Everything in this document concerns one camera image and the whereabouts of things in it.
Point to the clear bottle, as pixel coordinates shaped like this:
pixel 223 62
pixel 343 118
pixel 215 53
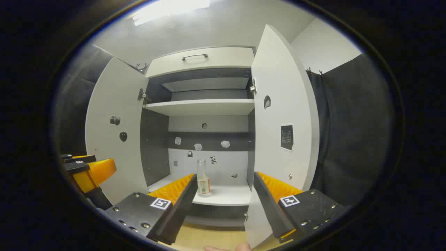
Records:
pixel 203 184

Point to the white cabinet door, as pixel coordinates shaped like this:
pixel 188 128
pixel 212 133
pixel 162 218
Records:
pixel 278 69
pixel 115 97

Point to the black backdrop cloth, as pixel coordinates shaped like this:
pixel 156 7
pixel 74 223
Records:
pixel 352 122

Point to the white grey cabinet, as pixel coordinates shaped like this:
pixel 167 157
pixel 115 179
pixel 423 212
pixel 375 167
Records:
pixel 205 106

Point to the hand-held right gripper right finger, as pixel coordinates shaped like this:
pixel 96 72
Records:
pixel 270 209

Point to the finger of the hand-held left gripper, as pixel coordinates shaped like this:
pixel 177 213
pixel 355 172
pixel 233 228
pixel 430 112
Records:
pixel 80 159
pixel 97 172

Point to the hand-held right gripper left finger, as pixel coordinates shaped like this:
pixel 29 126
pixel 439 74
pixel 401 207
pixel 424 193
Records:
pixel 181 209

